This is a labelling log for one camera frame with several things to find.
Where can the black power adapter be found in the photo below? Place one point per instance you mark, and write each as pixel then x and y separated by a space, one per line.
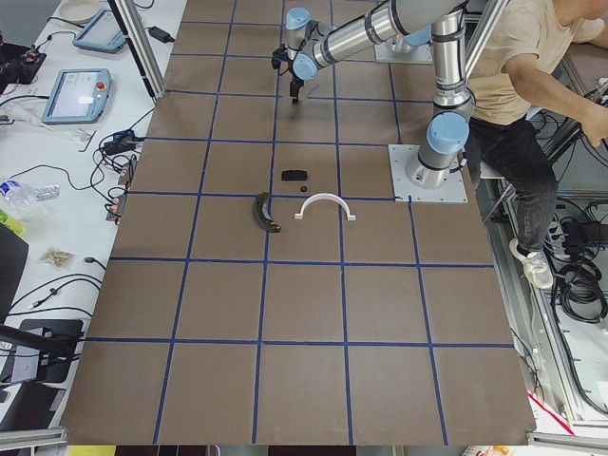
pixel 160 35

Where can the far teach pendant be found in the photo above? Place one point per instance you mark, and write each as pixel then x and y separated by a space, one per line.
pixel 102 33

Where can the aluminium frame post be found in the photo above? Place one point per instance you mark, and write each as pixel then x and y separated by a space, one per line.
pixel 131 26

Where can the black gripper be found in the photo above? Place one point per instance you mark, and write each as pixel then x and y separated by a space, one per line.
pixel 295 88

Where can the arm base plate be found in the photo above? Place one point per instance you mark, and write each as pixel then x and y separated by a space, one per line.
pixel 398 51
pixel 412 182

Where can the person in beige shirt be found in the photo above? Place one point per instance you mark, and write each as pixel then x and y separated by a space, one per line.
pixel 514 73

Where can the teach pendant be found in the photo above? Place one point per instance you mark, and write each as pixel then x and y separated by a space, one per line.
pixel 102 33
pixel 78 96

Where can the white curved plastic part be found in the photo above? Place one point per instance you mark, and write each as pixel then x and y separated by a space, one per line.
pixel 325 199

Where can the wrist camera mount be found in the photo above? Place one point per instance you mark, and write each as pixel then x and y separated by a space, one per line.
pixel 279 57

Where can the black stand base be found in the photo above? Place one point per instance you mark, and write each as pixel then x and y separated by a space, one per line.
pixel 40 350

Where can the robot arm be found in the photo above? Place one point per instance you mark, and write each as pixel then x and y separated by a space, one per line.
pixel 311 46

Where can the bag of small parts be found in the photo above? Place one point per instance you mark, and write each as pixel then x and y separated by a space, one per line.
pixel 57 258

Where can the black brake pad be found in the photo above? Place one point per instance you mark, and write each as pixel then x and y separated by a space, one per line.
pixel 294 175

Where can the near teach pendant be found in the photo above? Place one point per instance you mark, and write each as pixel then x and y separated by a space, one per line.
pixel 78 96

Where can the olive brake shoe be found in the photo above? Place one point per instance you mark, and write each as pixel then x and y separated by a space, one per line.
pixel 262 215

